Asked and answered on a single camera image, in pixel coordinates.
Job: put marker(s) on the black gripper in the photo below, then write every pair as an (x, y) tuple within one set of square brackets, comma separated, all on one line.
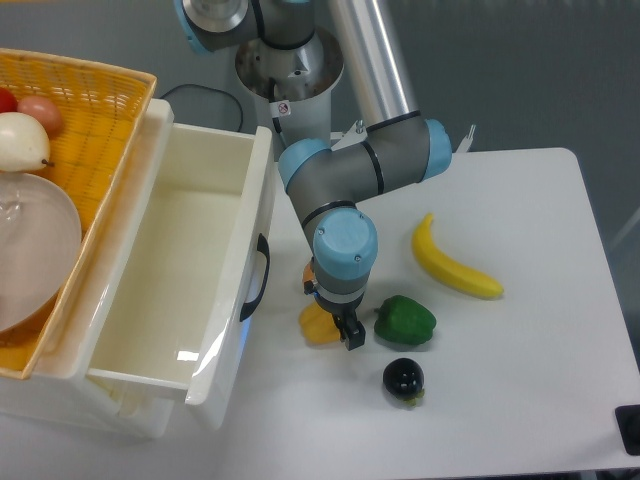
[(351, 330)]

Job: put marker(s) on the yellow bell pepper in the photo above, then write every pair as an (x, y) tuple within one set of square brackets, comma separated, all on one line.
[(317, 325)]

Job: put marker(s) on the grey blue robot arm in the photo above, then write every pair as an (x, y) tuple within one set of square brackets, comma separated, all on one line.
[(343, 108)]

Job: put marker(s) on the green bell pepper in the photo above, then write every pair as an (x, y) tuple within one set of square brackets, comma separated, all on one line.
[(403, 320)]

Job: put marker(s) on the dark purple eggplant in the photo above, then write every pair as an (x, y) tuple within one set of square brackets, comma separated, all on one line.
[(403, 378)]

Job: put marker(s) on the orange bread pastry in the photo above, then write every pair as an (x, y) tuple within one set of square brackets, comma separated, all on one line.
[(308, 279)]

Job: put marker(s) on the yellow banana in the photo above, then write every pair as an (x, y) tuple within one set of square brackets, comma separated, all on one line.
[(447, 270)]

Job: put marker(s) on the white plastic drawer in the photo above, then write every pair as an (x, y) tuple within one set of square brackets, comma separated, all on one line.
[(198, 268)]

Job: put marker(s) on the black corner device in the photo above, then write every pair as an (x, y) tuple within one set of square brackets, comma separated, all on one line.
[(628, 420)]

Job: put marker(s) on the yellow woven basket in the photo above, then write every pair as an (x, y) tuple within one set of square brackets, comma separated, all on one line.
[(103, 107)]

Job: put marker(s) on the red tomato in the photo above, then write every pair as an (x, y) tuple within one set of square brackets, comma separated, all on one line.
[(8, 102)]

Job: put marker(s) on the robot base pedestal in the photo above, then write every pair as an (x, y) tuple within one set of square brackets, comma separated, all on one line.
[(291, 89)]

